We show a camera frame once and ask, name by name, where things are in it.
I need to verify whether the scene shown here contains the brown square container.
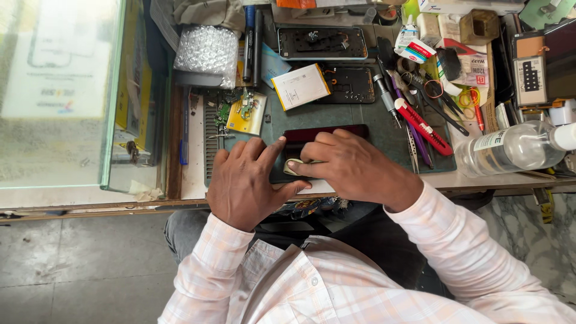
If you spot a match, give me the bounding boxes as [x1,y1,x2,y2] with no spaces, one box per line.
[459,9,500,46]

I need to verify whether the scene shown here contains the silver black screwdriver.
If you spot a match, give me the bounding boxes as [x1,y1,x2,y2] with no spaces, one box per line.
[373,73,402,129]

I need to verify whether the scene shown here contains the tape roll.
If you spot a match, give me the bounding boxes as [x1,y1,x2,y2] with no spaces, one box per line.
[377,6,401,26]

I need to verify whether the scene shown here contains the white phone battery yellow edges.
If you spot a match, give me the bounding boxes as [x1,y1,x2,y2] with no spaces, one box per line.
[271,63,332,112]

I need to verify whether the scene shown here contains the small white wiping cloth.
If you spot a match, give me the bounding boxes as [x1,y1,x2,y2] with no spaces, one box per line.
[283,158,317,177]

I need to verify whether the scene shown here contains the white red charger box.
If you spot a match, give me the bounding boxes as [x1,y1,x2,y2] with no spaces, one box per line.
[437,38,491,89]

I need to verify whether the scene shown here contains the person's plaid shirt torso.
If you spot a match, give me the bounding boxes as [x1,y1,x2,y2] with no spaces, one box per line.
[227,235,496,324]

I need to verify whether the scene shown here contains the dark phone display screen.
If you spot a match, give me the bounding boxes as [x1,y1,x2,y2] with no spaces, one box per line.
[269,124,370,184]

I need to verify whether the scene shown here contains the purple pry tool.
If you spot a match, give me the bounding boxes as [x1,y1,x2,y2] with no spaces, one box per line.
[390,74,435,170]

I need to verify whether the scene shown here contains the grey tester box black buttons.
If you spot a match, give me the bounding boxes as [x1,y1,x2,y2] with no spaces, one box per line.
[512,31,550,108]

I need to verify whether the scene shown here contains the person's grey jeans leg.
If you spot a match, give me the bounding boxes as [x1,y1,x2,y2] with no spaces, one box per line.
[164,210,213,265]

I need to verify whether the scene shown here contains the red rubber band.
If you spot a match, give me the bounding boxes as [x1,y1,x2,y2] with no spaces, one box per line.
[424,79,445,100]

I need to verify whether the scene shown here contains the green work mat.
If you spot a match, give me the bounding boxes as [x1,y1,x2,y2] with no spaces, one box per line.
[205,63,457,187]

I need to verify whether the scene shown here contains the glass display counter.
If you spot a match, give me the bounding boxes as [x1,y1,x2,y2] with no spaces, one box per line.
[0,0,173,210]

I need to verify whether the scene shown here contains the yellow strap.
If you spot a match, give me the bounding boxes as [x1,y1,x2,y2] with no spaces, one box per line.
[533,187,555,225]

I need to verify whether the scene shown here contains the white charger adapter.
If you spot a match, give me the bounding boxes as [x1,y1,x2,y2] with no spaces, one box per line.
[548,99,576,127]

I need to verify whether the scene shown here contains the red utility knife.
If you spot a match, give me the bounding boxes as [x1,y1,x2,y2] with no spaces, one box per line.
[394,97,454,157]

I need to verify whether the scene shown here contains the person's right hand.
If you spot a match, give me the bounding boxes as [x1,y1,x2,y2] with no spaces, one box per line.
[288,129,424,213]

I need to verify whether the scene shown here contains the white glue bottle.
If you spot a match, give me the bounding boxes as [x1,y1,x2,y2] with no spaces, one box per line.
[394,15,437,64]

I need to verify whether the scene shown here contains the beige cloth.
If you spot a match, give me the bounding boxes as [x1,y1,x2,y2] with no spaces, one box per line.
[173,0,246,33]

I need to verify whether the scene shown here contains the person's left hand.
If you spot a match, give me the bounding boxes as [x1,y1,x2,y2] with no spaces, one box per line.
[206,135,312,233]

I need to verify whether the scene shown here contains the dark phone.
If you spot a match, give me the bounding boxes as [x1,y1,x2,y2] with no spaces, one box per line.
[544,18,576,102]

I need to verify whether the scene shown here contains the blue pen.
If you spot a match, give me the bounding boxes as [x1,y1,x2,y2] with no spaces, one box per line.
[179,88,190,166]

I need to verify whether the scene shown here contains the clear plastic liquid bottle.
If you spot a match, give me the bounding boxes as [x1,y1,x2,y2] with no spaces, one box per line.
[454,121,576,178]

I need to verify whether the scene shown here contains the red handled screwdriver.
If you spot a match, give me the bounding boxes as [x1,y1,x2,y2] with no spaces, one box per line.
[470,88,486,136]

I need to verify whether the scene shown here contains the yellow card with phone parts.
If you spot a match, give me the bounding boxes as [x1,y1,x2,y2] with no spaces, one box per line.
[226,91,267,136]

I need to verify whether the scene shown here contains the bubble wrap roll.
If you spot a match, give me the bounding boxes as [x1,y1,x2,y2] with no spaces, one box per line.
[173,25,239,89]

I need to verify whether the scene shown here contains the green circuit board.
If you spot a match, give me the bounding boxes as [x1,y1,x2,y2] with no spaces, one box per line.
[214,103,231,127]

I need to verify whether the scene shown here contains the white cardboard box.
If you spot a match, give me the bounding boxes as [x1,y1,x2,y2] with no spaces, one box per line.
[417,0,525,17]

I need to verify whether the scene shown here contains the black pen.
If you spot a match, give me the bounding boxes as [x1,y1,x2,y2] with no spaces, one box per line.
[252,9,264,87]

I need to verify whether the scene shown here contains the light blue card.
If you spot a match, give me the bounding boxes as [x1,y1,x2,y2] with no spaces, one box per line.
[260,43,293,90]

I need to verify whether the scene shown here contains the silver tweezers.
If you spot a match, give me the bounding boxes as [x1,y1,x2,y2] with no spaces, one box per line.
[404,121,420,174]

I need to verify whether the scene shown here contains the black bristle brush head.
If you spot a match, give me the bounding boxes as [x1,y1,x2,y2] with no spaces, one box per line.
[436,47,463,82]

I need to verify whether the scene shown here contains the blue open phone frame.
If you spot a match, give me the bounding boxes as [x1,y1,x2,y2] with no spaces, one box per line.
[277,26,369,61]

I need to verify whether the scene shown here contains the black marker blue cap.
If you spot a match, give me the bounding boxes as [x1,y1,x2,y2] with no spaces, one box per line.
[242,5,256,83]

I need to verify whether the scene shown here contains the black phone midframe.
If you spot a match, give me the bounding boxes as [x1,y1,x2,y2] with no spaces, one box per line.
[315,67,375,105]

